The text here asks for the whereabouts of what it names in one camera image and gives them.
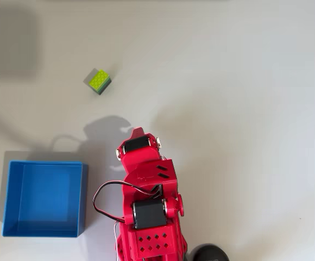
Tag yellow-green lego brick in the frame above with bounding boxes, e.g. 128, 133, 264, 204
83, 68, 112, 96

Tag blue plastic bin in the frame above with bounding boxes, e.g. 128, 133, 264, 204
2, 160, 89, 238

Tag black gooseneck stand with base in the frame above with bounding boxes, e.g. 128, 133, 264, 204
191, 243, 231, 261

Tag black red wrist servo cable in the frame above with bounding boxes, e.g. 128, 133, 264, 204
92, 181, 163, 225

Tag red white arm servo cable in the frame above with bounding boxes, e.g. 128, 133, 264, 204
113, 220, 122, 261

